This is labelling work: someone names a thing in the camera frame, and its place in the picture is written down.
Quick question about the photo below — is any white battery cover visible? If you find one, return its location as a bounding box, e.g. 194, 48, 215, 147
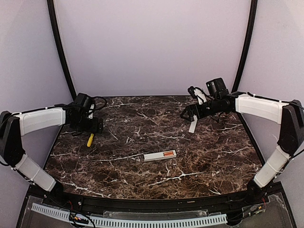
189, 115, 198, 133

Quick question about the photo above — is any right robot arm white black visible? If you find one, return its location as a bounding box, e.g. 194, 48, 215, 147
180, 78, 304, 190

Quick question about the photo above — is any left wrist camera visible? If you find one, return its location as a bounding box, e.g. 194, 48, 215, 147
88, 96, 107, 119

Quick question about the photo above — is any orange battery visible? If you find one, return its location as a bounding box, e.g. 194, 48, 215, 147
163, 151, 176, 157

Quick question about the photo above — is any right black frame post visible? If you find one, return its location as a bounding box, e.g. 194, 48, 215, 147
230, 0, 258, 95

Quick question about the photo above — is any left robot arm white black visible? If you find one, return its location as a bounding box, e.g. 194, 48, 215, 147
0, 93, 104, 194

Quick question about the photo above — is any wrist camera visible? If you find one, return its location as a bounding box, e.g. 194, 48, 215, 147
188, 86, 207, 105
88, 96, 107, 119

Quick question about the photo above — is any white remote control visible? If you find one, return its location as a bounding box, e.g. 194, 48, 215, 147
144, 150, 177, 162

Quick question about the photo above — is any left black frame post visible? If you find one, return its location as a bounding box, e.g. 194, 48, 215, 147
47, 0, 76, 99

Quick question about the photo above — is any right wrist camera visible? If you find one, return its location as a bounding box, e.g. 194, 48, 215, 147
188, 86, 207, 105

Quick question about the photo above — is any black frame post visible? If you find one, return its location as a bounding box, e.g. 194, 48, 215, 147
230, 0, 258, 95
47, 0, 76, 99

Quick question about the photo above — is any white slotted cable duct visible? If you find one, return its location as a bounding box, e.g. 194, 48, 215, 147
31, 203, 228, 228

